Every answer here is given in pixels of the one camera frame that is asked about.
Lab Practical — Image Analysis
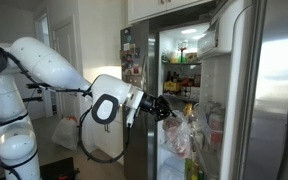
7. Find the stainless steel fridge body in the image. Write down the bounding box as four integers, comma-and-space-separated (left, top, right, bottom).
119, 19, 218, 180

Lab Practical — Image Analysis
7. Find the green bottle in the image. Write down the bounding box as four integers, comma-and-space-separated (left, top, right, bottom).
184, 156, 194, 180

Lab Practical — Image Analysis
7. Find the clear plastic bag with meat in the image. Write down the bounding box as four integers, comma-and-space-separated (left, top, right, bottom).
161, 109, 193, 159

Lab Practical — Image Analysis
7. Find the fridge magnet photo cluster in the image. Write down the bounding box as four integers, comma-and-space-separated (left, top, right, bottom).
119, 28, 142, 76

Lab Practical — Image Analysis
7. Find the black box with red mark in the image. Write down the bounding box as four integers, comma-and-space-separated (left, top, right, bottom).
39, 157, 80, 180

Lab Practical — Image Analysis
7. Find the red label container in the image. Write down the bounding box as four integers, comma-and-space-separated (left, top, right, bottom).
210, 113, 225, 148

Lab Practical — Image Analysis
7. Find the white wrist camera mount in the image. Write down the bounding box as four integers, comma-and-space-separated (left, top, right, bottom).
125, 87, 146, 128

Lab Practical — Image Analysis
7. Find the open fridge door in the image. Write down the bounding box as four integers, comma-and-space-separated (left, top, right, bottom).
193, 0, 288, 180

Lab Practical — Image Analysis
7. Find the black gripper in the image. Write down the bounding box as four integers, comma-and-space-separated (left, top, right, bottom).
139, 93, 178, 122

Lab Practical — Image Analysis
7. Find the white upper kitchen cabinet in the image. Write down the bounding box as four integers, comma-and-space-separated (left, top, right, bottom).
127, 0, 215, 24

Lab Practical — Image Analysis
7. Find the yellow food item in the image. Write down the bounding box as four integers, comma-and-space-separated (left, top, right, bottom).
183, 103, 193, 116

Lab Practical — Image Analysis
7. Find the white room door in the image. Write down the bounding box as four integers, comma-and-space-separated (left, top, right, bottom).
52, 16, 83, 119

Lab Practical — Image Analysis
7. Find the white trash bag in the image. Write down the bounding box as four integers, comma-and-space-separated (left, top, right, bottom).
51, 115, 79, 151

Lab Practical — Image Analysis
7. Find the yellow box in fridge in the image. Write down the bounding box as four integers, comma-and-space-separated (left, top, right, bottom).
163, 80, 182, 95

